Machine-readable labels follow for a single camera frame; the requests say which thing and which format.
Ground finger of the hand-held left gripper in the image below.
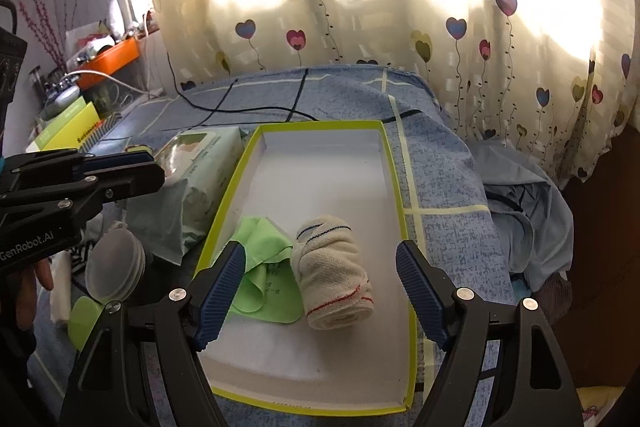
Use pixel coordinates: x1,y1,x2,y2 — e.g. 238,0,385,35
0,160,166,233
10,146,156,178

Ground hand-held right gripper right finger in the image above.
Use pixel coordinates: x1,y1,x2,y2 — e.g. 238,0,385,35
396,239,587,427

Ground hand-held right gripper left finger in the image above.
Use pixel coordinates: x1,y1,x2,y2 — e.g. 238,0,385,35
59,241,247,427

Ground black white striped cloth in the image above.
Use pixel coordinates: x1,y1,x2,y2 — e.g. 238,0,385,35
74,241,99,269

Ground person's left hand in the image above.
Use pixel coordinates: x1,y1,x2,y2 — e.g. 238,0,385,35
0,256,55,334

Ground striped cardboard box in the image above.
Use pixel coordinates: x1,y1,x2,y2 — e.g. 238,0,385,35
79,113,124,154

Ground yellow-green cardboard box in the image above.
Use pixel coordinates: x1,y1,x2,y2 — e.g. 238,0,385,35
25,101,102,154

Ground light green cloth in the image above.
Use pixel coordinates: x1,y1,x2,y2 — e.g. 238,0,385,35
227,216,304,324

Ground grey oval case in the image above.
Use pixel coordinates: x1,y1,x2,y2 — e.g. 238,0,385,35
39,86,82,121

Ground wet wipes pack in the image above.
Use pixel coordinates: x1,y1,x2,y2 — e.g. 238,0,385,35
126,127,249,266

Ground dark jar with clear lid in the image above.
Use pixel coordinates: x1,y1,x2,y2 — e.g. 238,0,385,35
85,222,147,306

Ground green plastic case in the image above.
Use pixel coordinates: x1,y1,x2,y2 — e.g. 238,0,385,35
67,296,106,353

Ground rolled cream towel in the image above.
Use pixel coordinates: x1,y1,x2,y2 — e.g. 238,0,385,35
291,216,375,332

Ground orange tray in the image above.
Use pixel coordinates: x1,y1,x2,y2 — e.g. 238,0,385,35
75,37,142,89

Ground blue checked bed sheet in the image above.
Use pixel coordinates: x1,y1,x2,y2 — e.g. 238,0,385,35
30,66,517,427

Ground light blue crumpled cloth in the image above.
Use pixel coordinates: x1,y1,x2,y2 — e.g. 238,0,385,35
470,139,577,294

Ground pink flower branches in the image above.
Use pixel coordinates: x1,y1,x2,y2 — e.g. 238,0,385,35
14,0,97,75

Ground brown wooden cabinet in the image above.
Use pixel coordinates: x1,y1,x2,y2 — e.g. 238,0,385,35
562,119,640,390

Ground heart print curtain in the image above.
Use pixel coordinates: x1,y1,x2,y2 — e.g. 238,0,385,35
140,0,640,184

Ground white cable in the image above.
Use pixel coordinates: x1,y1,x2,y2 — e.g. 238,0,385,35
64,69,167,100

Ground black cable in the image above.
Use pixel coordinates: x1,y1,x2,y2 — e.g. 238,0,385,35
164,49,322,124

